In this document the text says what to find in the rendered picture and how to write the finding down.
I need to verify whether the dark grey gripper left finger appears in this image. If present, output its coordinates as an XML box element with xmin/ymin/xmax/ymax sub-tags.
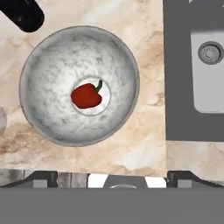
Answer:
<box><xmin>3</xmin><ymin>171</ymin><xmax>59</xmax><ymax>189</ymax></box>

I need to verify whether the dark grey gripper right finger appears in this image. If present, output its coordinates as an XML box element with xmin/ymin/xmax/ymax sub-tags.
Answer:
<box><xmin>166</xmin><ymin>171</ymin><xmax>221</xmax><ymax>189</ymax></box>

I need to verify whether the white marbled bowl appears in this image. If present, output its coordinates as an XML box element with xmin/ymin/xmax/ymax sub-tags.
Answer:
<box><xmin>18</xmin><ymin>24</ymin><xmax>141</xmax><ymax>147</ymax></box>

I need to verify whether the red bell pepper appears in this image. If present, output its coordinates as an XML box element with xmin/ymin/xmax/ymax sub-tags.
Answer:
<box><xmin>70</xmin><ymin>79</ymin><xmax>103</xmax><ymax>109</ymax></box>

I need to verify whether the grey sink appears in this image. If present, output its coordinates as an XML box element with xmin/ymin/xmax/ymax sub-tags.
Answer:
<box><xmin>162</xmin><ymin>0</ymin><xmax>224</xmax><ymax>143</ymax></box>

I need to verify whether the black faucet spout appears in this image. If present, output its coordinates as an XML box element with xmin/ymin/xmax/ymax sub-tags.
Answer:
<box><xmin>0</xmin><ymin>0</ymin><xmax>46</xmax><ymax>33</ymax></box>

